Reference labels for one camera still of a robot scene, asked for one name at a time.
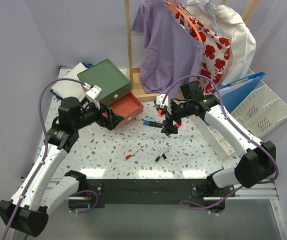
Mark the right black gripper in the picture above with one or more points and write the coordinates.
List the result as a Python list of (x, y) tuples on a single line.
[(168, 127)]

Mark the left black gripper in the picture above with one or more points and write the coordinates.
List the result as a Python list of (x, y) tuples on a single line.
[(106, 117)]

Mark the three-drawer desk organizer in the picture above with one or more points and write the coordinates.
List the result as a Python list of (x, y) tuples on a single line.
[(116, 90)]

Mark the blue document folder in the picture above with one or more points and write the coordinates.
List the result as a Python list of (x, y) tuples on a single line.
[(234, 93)]

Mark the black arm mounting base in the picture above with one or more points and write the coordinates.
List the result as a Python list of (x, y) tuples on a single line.
[(154, 191)]

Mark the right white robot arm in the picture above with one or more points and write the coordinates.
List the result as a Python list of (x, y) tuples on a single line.
[(257, 158)]

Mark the pink highlighter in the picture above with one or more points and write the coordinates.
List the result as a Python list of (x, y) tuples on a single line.
[(178, 125)]

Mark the orange highlighter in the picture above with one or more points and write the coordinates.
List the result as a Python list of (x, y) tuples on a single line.
[(159, 110)]

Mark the blue highlighter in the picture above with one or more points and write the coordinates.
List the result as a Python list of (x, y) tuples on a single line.
[(152, 124)]

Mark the black cap marker upper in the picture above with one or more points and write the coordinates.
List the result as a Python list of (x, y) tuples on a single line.
[(160, 150)]

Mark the black cap marker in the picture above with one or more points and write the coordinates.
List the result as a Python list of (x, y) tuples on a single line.
[(161, 154), (160, 150)]

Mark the black cap marker lower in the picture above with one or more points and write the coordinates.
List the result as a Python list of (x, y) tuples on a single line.
[(161, 154)]

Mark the red cap marker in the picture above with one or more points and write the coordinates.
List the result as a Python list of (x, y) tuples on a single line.
[(133, 153)]

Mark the folded white cloth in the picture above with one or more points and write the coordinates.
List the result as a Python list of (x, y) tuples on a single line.
[(69, 85)]

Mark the purple t-shirt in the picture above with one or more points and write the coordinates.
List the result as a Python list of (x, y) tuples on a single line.
[(172, 56)]

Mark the red floral dress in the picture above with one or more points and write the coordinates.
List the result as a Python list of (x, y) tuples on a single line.
[(217, 49)]

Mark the white file rack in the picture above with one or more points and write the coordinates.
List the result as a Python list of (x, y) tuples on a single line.
[(260, 113)]

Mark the cream white shirt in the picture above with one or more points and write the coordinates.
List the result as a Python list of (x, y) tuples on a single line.
[(231, 26)]

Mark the orange clothes hanger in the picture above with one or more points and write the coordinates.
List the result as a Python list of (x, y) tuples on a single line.
[(173, 6)]

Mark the light blue clothes hanger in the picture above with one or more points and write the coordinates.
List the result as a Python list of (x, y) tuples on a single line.
[(208, 8)]

